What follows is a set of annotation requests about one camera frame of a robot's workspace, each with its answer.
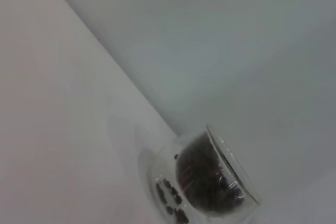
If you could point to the clear double-walled glass cup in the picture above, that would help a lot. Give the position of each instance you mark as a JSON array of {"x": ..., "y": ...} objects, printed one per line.
[{"x": 162, "y": 166}]

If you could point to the dark coffee beans heap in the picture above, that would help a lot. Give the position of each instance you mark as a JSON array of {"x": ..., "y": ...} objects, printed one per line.
[{"x": 199, "y": 171}]

